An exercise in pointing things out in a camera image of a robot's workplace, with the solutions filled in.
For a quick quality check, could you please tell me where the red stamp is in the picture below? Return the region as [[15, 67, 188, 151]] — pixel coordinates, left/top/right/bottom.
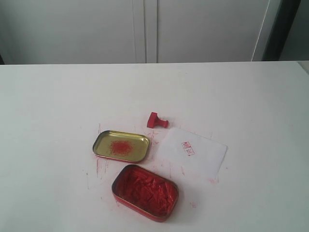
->
[[147, 112, 169, 129]]

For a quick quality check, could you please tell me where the red ink tin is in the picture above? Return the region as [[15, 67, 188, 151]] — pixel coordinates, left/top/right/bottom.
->
[[112, 164, 179, 222]]

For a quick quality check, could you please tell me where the gold tin lid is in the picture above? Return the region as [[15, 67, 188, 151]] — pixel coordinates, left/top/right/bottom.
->
[[92, 130, 150, 163]]

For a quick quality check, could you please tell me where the white paper sheet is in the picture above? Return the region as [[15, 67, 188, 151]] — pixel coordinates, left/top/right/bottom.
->
[[156, 128, 228, 179]]

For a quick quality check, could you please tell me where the white cabinet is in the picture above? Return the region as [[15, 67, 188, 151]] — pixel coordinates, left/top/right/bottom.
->
[[0, 0, 280, 64]]

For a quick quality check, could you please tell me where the dark vertical post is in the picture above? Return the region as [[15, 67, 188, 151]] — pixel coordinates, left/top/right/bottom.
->
[[262, 0, 301, 61]]

